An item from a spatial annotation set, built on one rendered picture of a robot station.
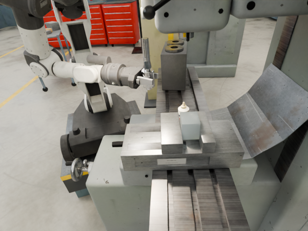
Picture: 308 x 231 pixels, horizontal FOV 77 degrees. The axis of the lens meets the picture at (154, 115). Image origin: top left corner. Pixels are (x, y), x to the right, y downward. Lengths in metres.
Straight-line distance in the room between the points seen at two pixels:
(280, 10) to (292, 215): 0.73
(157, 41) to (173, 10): 1.90
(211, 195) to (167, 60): 0.61
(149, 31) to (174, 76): 1.49
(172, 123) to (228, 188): 0.24
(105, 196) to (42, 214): 1.01
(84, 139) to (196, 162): 0.93
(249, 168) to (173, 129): 0.34
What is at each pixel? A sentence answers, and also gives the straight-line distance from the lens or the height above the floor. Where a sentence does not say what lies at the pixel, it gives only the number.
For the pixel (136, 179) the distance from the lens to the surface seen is 0.79.
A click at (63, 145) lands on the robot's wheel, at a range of 1.41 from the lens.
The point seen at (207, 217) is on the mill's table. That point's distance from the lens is 0.54.
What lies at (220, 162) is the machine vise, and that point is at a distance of 0.60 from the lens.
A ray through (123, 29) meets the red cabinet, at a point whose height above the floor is 0.43.
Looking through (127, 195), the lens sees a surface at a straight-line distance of 0.91.
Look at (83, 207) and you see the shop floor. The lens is 1.77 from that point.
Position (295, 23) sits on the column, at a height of 1.28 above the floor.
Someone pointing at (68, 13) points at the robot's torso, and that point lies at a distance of 1.24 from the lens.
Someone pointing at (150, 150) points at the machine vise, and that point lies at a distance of 0.57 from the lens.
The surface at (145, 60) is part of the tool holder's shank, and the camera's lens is 0.70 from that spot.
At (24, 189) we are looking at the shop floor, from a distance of 2.14.
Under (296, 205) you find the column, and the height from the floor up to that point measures 0.73.
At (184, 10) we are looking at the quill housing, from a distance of 0.53.
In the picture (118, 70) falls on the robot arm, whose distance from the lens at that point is 0.76.
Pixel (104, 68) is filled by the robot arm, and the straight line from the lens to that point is 0.79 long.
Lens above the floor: 1.44
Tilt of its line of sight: 36 degrees down
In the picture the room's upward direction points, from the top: 5 degrees counter-clockwise
